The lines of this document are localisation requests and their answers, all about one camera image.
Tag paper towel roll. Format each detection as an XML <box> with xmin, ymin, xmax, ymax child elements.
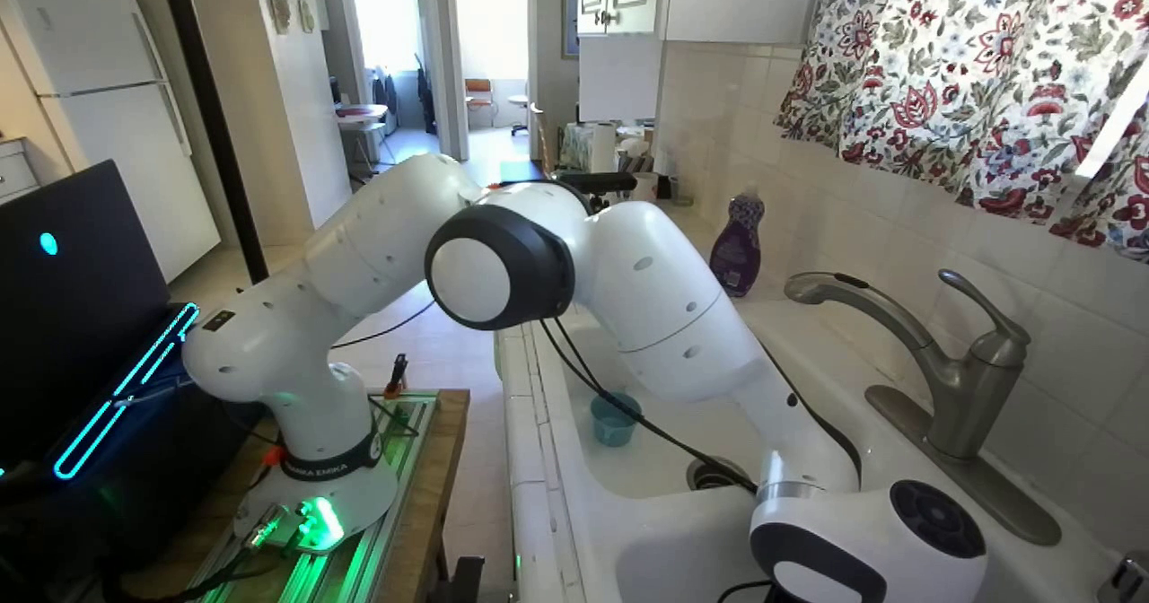
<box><xmin>589</xmin><ymin>122</ymin><xmax>619</xmax><ymax>174</ymax></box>

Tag blue plastic cup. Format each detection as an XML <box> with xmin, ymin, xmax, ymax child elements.
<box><xmin>590</xmin><ymin>392</ymin><xmax>645</xmax><ymax>449</ymax></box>

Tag purple dish soap bottle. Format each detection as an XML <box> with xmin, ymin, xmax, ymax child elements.
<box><xmin>708</xmin><ymin>182</ymin><xmax>767</xmax><ymax>299</ymax></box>

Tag white sink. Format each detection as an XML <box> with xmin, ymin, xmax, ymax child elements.
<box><xmin>496</xmin><ymin>296</ymin><xmax>1114</xmax><ymax>603</ymax></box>

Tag orange chair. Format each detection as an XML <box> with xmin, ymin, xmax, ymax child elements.
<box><xmin>463</xmin><ymin>77</ymin><xmax>497</xmax><ymax>129</ymax></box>

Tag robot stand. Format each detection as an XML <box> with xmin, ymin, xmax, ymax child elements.
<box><xmin>115</xmin><ymin>388</ymin><xmax>472</xmax><ymax>603</ymax></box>

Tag round table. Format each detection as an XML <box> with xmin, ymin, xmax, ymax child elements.
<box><xmin>336</xmin><ymin>102</ymin><xmax>390</xmax><ymax>184</ymax></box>

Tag silver tap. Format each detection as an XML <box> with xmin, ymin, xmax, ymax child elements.
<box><xmin>784</xmin><ymin>268</ymin><xmax>1064</xmax><ymax>548</ymax></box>

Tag silver tap lever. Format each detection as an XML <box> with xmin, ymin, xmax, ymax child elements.
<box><xmin>937</xmin><ymin>268</ymin><xmax>1032</xmax><ymax>369</ymax></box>

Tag floral curtain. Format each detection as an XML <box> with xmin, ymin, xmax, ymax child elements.
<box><xmin>773</xmin><ymin>0</ymin><xmax>1149</xmax><ymax>264</ymax></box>

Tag white refrigerator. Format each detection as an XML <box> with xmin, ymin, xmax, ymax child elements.
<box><xmin>0</xmin><ymin>0</ymin><xmax>223</xmax><ymax>284</ymax></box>

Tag black laptop with cyan lights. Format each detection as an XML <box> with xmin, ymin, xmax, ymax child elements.
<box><xmin>0</xmin><ymin>160</ymin><xmax>263</xmax><ymax>577</ymax></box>

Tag white drawer unit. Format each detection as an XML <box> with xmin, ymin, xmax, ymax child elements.
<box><xmin>0</xmin><ymin>136</ymin><xmax>42</xmax><ymax>205</ymax></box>

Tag metal sink fitting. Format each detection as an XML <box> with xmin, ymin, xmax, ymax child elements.
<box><xmin>1096</xmin><ymin>550</ymin><xmax>1149</xmax><ymax>603</ymax></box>

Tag camera on mount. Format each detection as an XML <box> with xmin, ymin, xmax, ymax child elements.
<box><xmin>555</xmin><ymin>170</ymin><xmax>639</xmax><ymax>215</ymax></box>

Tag black cable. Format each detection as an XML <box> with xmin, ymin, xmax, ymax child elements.
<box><xmin>329</xmin><ymin>300</ymin><xmax>439</xmax><ymax>351</ymax></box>

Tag wall ornaments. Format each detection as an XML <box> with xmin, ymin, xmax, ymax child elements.
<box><xmin>268</xmin><ymin>0</ymin><xmax>317</xmax><ymax>36</ymax></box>

